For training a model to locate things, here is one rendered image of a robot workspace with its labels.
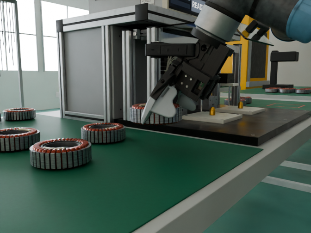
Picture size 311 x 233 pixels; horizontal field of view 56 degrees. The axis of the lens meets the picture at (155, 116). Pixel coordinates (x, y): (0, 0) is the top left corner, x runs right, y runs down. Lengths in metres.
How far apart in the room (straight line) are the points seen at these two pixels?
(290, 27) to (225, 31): 0.10
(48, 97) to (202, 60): 7.59
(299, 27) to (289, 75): 5.84
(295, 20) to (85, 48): 0.73
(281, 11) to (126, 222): 0.39
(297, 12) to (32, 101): 7.53
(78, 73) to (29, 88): 6.73
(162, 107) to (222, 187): 0.19
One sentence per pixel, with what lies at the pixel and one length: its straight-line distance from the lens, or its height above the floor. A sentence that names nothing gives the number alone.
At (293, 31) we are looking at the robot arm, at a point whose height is 0.99.
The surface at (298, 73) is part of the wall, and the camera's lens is 6.33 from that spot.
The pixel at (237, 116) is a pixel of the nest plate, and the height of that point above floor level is 0.78.
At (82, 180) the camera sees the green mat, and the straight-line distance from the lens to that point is 0.49.
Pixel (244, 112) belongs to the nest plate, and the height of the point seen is 0.78.
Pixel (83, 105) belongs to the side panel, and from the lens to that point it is 1.09.
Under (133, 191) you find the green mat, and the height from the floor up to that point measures 0.75.
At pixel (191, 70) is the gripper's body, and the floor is 0.92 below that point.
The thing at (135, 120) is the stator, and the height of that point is 0.82.
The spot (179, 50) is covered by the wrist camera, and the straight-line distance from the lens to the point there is 0.57.
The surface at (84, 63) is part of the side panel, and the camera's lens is 1.07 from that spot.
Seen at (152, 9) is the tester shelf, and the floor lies 1.10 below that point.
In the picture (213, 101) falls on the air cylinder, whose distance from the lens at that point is 1.26.
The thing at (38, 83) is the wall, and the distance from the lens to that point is 7.93.
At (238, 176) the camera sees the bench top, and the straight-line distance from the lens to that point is 0.53.
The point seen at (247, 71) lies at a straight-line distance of 4.67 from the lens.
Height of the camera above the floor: 0.92
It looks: 8 degrees down
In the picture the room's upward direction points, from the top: straight up
